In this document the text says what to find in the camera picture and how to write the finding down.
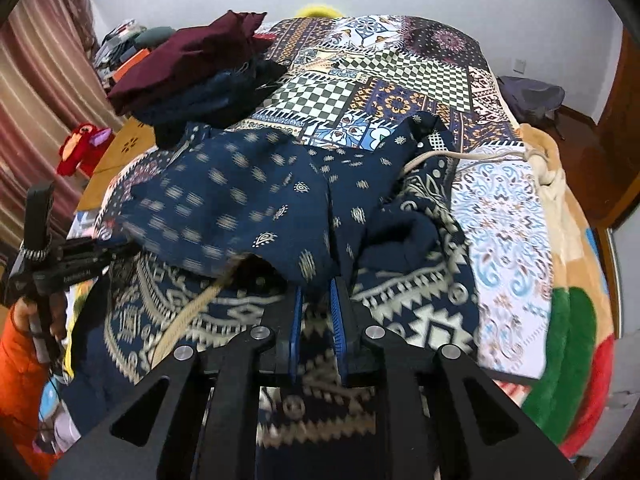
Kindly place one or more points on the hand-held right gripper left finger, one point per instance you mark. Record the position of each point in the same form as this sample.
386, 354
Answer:
295, 320

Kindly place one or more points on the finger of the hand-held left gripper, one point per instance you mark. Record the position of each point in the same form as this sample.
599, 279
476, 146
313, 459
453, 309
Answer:
95, 251

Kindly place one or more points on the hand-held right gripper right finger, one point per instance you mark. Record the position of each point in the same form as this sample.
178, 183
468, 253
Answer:
339, 320

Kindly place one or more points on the navy patterned hooded garment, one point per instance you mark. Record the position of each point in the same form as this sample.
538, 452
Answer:
240, 200

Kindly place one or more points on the person's left forearm orange sleeve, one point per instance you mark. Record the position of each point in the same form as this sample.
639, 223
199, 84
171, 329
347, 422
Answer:
25, 390

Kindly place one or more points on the stack of dark folded clothes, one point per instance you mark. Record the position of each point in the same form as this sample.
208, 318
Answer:
215, 95

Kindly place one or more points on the person's left hand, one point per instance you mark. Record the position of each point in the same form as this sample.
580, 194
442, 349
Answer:
20, 317

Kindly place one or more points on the red plush toy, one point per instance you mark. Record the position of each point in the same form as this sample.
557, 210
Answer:
82, 147

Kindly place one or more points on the striped brown curtain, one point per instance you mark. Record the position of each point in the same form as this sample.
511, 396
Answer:
40, 85

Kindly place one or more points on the orange box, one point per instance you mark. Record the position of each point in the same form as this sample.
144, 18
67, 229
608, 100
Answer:
132, 62

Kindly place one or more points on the pile of clutter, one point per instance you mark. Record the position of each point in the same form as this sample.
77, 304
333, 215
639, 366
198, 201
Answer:
117, 40

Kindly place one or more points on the maroon folded garment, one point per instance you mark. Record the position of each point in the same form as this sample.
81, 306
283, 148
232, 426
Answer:
190, 55

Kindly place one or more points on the grey cushion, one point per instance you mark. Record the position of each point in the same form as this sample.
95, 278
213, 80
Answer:
155, 36

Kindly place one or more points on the colourful fleece blanket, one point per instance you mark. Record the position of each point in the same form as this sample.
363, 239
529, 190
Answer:
575, 260

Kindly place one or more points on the patchwork printed bed sheet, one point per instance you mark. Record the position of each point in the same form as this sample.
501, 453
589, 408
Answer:
400, 75

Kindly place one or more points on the dark bag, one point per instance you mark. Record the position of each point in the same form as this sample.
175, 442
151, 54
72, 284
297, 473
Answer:
532, 95

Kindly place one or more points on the yellow curved object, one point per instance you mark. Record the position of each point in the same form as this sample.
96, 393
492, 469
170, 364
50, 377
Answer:
317, 10

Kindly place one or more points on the brown wooden door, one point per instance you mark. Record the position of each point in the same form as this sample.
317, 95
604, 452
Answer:
620, 135

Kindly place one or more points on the white wall socket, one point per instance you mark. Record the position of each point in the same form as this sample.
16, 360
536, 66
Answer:
520, 64

